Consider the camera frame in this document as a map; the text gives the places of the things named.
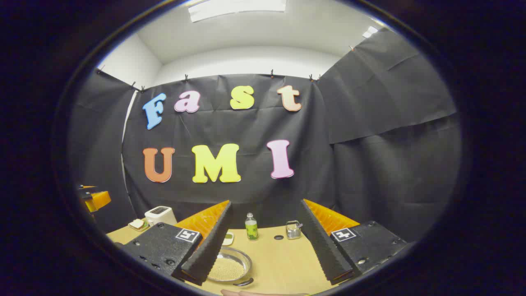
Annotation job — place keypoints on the white divided spice dish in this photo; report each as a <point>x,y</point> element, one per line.
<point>228,238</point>

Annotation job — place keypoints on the small white dish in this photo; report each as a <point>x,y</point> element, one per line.
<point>138,224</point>

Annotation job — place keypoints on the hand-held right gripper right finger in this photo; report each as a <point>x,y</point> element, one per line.
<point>324,246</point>

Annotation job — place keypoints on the white toaster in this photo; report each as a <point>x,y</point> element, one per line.
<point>160,214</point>

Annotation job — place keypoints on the black backdrop cloth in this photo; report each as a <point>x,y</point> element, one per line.
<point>370,144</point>

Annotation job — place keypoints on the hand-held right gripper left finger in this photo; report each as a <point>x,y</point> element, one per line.
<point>207,250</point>

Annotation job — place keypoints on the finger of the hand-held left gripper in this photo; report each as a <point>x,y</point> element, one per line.
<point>98,200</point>

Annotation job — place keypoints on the green label clear bottle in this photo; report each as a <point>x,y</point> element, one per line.
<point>251,230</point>

